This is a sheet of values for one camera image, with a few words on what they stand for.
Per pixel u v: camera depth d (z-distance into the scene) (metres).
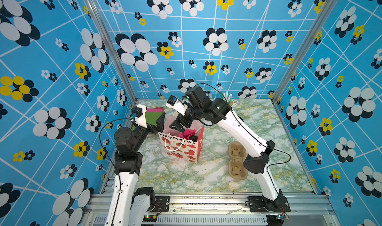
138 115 0.52
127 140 0.47
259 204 0.73
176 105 0.59
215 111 0.49
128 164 0.49
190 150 0.76
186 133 0.79
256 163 0.57
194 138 0.79
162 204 0.73
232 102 0.89
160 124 0.59
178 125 0.60
